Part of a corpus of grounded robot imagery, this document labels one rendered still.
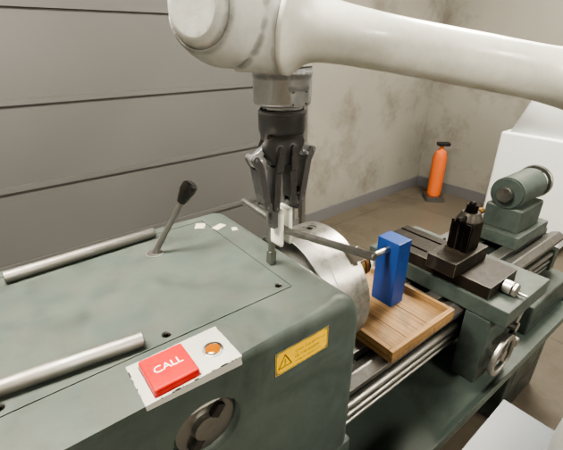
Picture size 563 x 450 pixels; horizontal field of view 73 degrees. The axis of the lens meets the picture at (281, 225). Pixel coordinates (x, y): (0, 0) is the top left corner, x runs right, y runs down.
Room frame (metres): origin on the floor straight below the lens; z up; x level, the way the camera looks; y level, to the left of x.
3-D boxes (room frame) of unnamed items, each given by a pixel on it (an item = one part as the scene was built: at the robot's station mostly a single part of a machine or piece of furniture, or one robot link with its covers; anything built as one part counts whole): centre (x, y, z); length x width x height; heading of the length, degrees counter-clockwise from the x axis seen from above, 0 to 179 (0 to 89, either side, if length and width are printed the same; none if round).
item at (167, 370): (0.37, 0.15, 1.26); 0.06 x 0.06 x 0.02; 37
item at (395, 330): (1.00, -0.30, 0.89); 0.36 x 0.30 x 0.04; 37
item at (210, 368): (0.39, 0.13, 1.23); 0.13 x 0.08 x 0.06; 127
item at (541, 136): (3.23, -2.30, 0.69); 0.69 x 0.59 x 1.38; 39
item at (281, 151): (0.60, 0.01, 1.44); 0.04 x 0.01 x 0.11; 37
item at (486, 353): (1.03, -0.74, 0.73); 0.27 x 0.12 x 0.27; 127
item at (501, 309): (1.20, -0.63, 0.90); 0.53 x 0.30 x 0.06; 37
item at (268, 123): (0.61, 0.00, 1.51); 0.08 x 0.07 x 0.09; 127
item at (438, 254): (1.12, -0.59, 1.00); 0.20 x 0.10 x 0.05; 127
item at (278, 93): (0.61, 0.00, 1.58); 0.09 x 0.09 x 0.06
